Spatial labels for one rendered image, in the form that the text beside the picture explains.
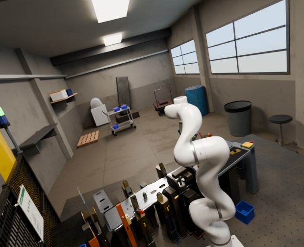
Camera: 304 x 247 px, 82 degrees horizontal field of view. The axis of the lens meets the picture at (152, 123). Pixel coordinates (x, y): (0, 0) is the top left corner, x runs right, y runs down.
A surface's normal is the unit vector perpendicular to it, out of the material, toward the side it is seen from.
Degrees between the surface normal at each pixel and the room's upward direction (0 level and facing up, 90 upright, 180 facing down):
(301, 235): 0
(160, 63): 90
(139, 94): 90
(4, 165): 90
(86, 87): 90
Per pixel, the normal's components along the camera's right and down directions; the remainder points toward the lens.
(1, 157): 0.51, 0.15
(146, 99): 0.20, 0.26
